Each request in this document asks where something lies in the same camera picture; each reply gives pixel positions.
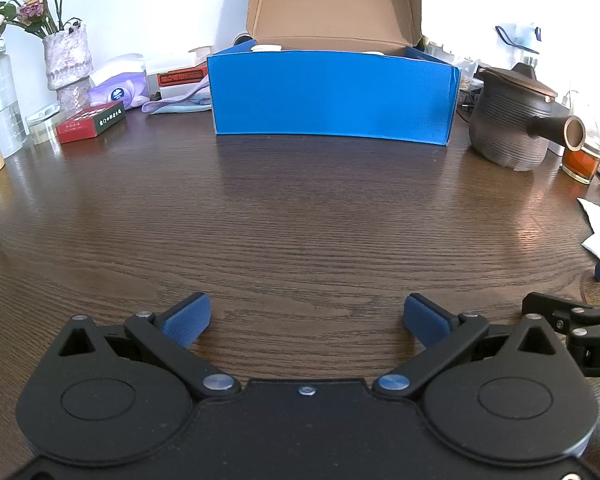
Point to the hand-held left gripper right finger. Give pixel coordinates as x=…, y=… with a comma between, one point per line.
x=426, y=321

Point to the small glass cup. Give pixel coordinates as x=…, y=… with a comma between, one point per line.
x=42, y=125

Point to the blue cardboard box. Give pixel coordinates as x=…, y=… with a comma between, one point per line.
x=330, y=90

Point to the stone-look vase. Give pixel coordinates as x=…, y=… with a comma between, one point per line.
x=67, y=65

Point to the white box red label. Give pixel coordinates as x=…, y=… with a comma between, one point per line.
x=180, y=80

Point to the brown ceramic teapot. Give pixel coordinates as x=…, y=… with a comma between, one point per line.
x=512, y=120

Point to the red and green box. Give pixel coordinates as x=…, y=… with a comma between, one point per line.
x=90, y=122

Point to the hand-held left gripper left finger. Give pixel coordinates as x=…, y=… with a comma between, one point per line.
x=187, y=321

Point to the glass of tea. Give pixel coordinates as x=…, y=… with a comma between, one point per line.
x=582, y=162

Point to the purple tissue pack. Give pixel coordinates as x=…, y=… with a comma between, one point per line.
x=117, y=87

